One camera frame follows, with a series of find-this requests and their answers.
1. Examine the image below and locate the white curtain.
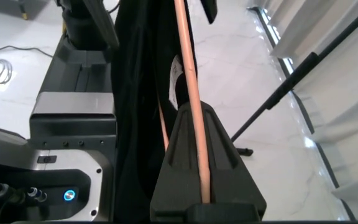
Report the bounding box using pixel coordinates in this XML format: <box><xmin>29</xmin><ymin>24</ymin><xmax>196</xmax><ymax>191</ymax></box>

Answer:
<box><xmin>259</xmin><ymin>0</ymin><xmax>358</xmax><ymax>220</ymax></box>

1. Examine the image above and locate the black clothes rack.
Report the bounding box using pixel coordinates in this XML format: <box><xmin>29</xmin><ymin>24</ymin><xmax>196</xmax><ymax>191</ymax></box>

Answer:
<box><xmin>231</xmin><ymin>0</ymin><xmax>358</xmax><ymax>157</ymax></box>

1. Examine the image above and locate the black garment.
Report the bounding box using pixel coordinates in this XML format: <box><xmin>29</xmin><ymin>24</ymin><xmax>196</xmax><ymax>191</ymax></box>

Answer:
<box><xmin>110</xmin><ymin>0</ymin><xmax>219</xmax><ymax>223</ymax></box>

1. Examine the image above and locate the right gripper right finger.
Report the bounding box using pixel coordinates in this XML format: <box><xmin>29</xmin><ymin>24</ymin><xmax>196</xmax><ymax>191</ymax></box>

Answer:
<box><xmin>201</xmin><ymin>101</ymin><xmax>267</xmax><ymax>215</ymax></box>

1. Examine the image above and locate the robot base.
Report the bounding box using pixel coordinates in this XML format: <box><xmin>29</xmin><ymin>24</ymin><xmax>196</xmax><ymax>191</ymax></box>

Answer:
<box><xmin>0</xmin><ymin>0</ymin><xmax>120</xmax><ymax>223</ymax></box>

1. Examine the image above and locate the grey cable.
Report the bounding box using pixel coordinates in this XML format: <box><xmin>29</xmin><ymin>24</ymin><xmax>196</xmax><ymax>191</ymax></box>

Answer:
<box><xmin>0</xmin><ymin>45</ymin><xmax>54</xmax><ymax>60</ymax></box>

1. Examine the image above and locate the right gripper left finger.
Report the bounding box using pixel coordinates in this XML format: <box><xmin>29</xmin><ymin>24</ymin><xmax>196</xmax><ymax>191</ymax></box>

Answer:
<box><xmin>150</xmin><ymin>101</ymin><xmax>202</xmax><ymax>215</ymax></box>

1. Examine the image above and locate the pink clothes hanger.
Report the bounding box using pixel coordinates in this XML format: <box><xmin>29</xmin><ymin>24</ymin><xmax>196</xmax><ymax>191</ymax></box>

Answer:
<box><xmin>156</xmin><ymin>0</ymin><xmax>211</xmax><ymax>203</ymax></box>

